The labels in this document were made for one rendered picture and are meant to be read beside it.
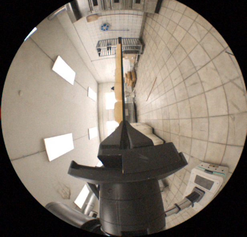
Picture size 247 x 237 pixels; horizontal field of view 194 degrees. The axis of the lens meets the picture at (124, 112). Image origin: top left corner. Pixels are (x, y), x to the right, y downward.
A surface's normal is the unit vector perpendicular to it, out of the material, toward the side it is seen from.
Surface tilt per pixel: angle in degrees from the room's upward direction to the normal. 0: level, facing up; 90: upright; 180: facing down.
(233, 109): 0
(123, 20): 90
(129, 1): 90
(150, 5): 90
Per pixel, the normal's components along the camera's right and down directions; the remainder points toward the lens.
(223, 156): -1.00, 0.07
